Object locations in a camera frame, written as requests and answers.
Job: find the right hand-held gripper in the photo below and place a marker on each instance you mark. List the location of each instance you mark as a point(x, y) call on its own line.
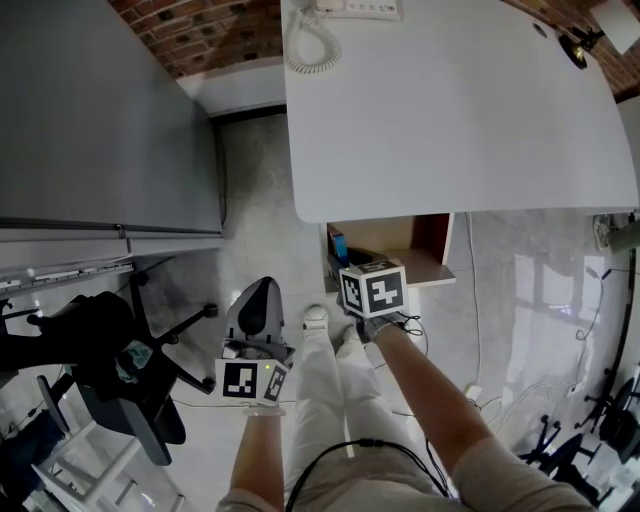
point(382, 292)

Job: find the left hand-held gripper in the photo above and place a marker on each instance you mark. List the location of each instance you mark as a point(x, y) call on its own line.
point(240, 380)

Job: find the white box with blue cap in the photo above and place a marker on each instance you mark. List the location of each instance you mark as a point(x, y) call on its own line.
point(341, 250)

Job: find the wooden drawer with white front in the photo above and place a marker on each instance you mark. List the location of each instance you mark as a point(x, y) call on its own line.
point(400, 235)

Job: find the person's left forearm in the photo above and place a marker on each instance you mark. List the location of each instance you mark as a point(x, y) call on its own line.
point(255, 455)

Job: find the person's right forearm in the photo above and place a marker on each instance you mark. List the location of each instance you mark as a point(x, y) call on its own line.
point(430, 395)

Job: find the white shoe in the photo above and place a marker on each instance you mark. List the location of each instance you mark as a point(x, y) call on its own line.
point(352, 335)
point(316, 317)

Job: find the person's white trousers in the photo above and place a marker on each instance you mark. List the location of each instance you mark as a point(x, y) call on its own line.
point(320, 390)

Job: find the teal cloth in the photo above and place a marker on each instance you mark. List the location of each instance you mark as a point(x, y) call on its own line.
point(134, 360)

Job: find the black office chair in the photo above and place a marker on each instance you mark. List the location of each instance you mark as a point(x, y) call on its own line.
point(135, 415)

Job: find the black garment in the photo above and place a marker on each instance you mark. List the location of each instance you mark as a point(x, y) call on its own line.
point(75, 325)

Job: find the person's beige shirt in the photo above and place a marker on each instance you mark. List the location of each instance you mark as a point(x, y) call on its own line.
point(380, 490)

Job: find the white metal rack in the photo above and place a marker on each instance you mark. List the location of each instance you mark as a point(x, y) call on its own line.
point(85, 470)

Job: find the black chair base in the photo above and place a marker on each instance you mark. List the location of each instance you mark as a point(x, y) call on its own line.
point(565, 455)

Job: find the white desk telephone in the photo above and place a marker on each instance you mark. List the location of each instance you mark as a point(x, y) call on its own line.
point(370, 7)

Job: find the grey tall cabinet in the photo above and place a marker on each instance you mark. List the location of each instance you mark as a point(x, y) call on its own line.
point(100, 125)

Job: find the table lamp with white shade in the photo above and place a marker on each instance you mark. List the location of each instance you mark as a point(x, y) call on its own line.
point(575, 47)

